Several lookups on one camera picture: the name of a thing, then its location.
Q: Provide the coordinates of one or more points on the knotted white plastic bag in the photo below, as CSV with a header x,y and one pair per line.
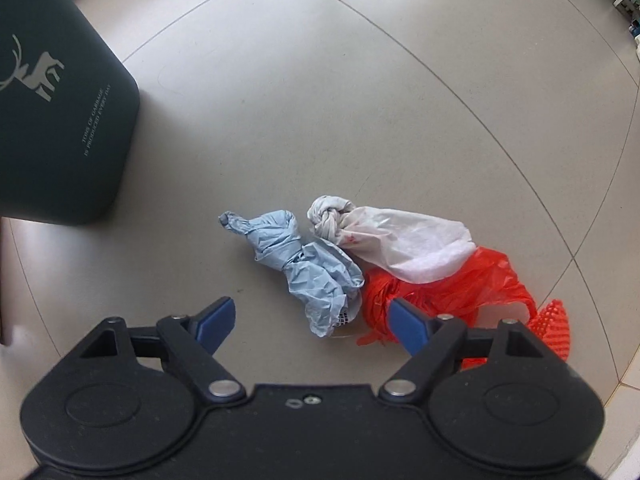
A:
x,y
410,245

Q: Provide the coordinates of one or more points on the dark green trash bin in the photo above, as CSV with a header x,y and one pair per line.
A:
x,y
55,125

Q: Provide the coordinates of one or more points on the orange mesh net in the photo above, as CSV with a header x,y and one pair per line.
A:
x,y
552,325

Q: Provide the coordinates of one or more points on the red plastic bag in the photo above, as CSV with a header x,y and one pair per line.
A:
x,y
450,290

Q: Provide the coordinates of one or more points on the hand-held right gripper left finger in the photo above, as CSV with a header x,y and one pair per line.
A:
x,y
217,322

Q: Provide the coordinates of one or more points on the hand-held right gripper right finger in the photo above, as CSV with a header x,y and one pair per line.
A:
x,y
407,327

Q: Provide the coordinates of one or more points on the grey-blue plastic bag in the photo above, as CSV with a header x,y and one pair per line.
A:
x,y
310,270

